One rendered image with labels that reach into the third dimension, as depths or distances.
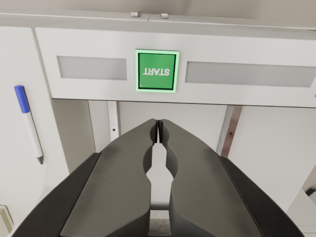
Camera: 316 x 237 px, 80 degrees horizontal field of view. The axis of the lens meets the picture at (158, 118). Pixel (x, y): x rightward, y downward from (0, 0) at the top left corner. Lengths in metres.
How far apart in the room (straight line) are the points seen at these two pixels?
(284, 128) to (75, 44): 0.49
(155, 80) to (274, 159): 0.45
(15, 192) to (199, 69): 0.40
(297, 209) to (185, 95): 0.79
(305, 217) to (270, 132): 0.49
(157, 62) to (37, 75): 0.16
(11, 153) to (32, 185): 0.08
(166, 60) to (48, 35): 0.15
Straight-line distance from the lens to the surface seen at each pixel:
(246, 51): 0.28
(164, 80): 0.26
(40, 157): 0.37
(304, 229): 0.93
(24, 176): 0.43
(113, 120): 0.43
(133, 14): 0.60
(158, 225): 0.66
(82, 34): 0.27
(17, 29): 0.30
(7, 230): 0.56
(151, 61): 0.26
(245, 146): 0.55
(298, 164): 0.68
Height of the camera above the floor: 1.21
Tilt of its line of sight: 60 degrees down
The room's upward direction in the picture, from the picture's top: 179 degrees clockwise
